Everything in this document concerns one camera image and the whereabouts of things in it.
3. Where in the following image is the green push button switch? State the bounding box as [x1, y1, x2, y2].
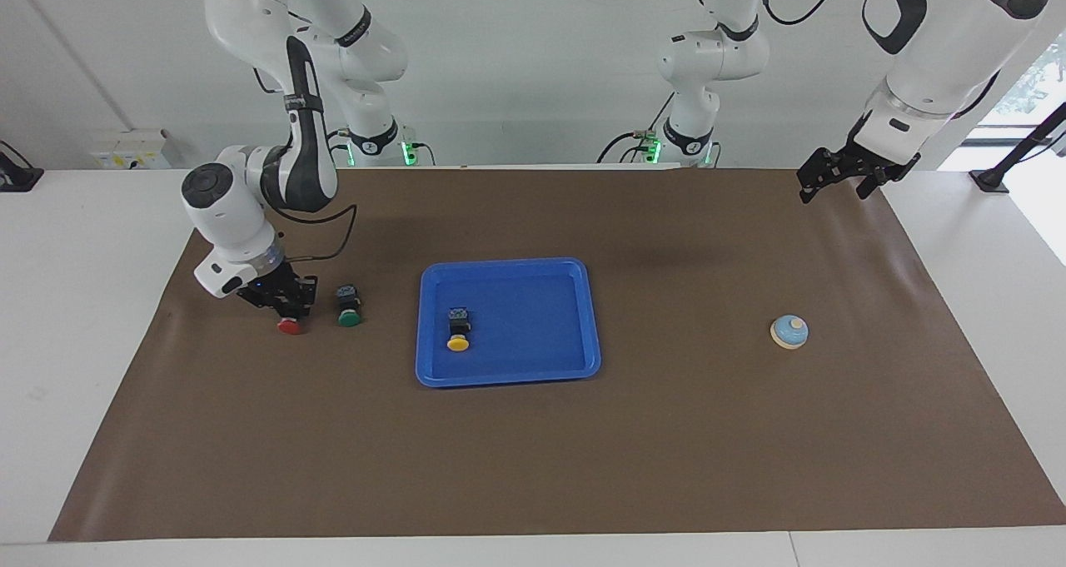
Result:
[336, 283, 364, 328]

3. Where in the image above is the yellow push button switch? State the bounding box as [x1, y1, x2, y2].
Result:
[446, 306, 472, 353]

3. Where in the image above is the light blue call bell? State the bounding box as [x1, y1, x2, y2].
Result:
[770, 315, 810, 351]

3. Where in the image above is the blue plastic tray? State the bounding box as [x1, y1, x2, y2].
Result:
[415, 257, 602, 388]

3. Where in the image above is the bright window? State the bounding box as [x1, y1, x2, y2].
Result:
[979, 30, 1066, 147]

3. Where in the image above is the brown table mat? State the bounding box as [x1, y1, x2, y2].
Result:
[48, 167, 1066, 543]

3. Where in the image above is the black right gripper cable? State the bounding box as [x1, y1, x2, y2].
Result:
[271, 203, 359, 261]

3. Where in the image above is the black camera stand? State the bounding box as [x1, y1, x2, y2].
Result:
[969, 101, 1066, 195]

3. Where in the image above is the black left base cable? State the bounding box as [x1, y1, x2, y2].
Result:
[596, 91, 677, 166]

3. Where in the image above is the white wall socket box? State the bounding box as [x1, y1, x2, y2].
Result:
[90, 129, 172, 171]

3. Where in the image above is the black clamp mount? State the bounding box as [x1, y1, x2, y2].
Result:
[0, 140, 44, 193]

